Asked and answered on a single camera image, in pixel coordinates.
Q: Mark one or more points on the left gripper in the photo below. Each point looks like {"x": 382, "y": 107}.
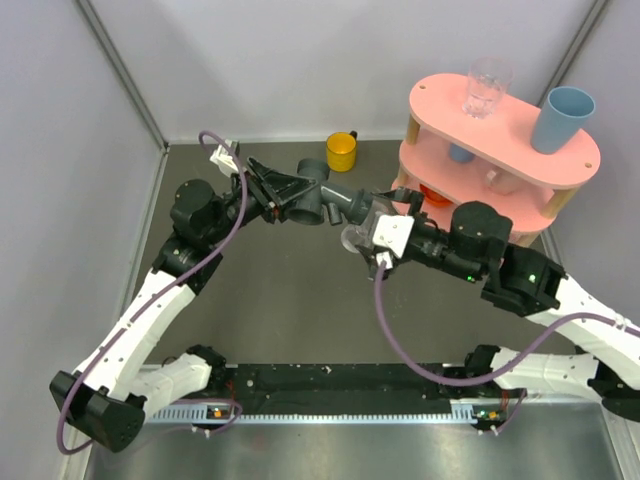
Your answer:
{"x": 272, "y": 189}

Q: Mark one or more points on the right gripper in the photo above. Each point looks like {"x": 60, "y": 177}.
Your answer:
{"x": 413, "y": 199}

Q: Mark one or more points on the grey plastic pipe fitting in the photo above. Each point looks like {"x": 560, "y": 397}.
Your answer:
{"x": 327, "y": 200}

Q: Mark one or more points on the clear trap with grey nut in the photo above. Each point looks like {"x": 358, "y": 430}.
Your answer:
{"x": 355, "y": 238}

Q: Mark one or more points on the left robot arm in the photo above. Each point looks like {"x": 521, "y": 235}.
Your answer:
{"x": 108, "y": 397}

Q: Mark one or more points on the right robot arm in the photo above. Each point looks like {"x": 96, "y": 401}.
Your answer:
{"x": 586, "y": 349}

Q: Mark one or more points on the orange bowl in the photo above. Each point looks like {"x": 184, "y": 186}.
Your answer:
{"x": 433, "y": 198}

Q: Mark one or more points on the pink three-tier shelf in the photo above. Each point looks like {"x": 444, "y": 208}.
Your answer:
{"x": 502, "y": 140}

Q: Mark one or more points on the yellow mug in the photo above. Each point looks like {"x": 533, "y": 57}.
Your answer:
{"x": 341, "y": 151}

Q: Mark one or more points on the pink translucent mug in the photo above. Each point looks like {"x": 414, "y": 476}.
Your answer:
{"x": 502, "y": 182}

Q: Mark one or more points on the clear drinking glass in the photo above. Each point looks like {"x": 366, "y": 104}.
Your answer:
{"x": 488, "y": 81}

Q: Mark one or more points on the tall blue cup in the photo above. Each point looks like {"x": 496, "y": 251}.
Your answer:
{"x": 565, "y": 111}

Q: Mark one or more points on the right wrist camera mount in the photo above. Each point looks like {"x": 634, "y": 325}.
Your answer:
{"x": 392, "y": 232}

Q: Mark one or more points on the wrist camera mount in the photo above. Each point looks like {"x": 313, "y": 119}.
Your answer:
{"x": 392, "y": 232}
{"x": 222, "y": 158}

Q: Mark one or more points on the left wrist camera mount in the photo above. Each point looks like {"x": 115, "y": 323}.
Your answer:
{"x": 222, "y": 158}

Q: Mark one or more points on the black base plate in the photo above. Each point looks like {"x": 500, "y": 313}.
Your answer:
{"x": 335, "y": 389}

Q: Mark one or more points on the grey slotted cable duct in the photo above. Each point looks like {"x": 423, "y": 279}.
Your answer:
{"x": 212, "y": 414}

